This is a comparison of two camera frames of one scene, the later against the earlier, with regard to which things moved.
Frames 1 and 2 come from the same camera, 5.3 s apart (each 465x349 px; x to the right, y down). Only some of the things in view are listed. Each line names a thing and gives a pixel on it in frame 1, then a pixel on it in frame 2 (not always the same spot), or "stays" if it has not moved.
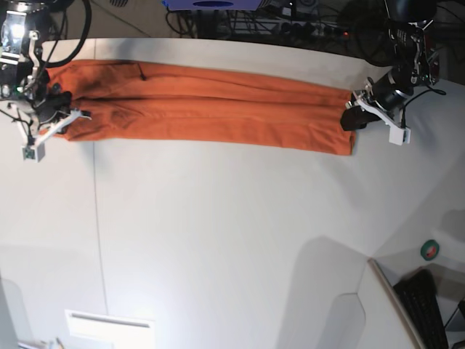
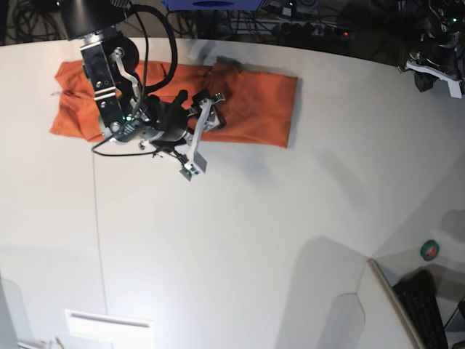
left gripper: x=46 y=107 to x=167 y=121
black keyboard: x=417 y=292 stays
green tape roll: x=429 y=249 stays
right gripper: x=391 y=91 to x=446 y=54
